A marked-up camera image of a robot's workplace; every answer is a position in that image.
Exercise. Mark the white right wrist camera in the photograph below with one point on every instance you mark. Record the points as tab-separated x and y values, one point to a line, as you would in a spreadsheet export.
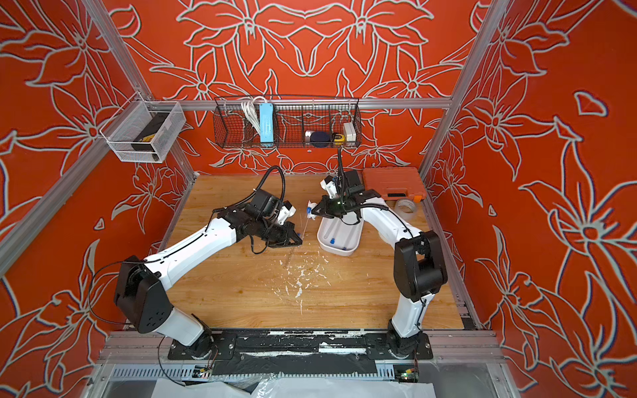
329	184

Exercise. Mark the clear tape roll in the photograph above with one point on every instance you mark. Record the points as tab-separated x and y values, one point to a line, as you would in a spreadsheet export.
406	209

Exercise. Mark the test tube blue cap pair-left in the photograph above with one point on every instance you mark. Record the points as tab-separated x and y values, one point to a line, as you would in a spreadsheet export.
303	224

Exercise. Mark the dark round object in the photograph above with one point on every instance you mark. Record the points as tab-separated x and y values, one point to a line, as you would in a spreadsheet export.
320	139

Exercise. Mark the light blue box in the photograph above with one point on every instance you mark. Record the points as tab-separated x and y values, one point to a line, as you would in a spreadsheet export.
267	124

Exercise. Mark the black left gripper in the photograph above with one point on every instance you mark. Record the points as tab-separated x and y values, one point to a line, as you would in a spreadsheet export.
287	239

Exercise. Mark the black yellow item in box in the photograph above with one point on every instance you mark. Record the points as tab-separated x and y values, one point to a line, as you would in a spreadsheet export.
143	139

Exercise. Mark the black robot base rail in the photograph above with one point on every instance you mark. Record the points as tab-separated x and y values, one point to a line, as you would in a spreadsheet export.
298	352

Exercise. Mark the white wipe tissue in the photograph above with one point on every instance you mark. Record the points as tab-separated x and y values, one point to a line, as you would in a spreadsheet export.
310	210

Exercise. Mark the black wire basket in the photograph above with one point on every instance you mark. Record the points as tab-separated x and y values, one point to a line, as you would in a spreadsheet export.
237	120

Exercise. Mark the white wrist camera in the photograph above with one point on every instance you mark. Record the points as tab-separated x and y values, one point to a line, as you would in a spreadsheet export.
329	184
286	211

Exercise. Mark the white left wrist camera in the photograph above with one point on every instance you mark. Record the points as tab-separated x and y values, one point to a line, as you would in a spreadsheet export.
286	211

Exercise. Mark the orange tool case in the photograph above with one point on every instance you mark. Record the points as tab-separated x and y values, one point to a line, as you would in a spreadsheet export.
394	183

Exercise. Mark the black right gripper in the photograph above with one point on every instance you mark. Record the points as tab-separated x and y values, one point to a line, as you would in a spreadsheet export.
325	205

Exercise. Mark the white plastic tray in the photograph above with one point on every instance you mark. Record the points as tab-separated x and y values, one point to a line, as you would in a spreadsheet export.
349	219

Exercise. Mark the clear acrylic wall box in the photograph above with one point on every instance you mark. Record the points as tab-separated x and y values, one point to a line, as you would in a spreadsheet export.
133	115

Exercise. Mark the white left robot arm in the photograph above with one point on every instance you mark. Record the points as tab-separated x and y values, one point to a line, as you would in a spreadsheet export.
141	293

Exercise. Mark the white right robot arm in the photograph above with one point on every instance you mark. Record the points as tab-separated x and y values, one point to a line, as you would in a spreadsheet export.
419	269

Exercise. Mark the white small box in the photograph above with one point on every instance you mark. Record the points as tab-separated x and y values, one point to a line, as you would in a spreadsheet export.
350	133

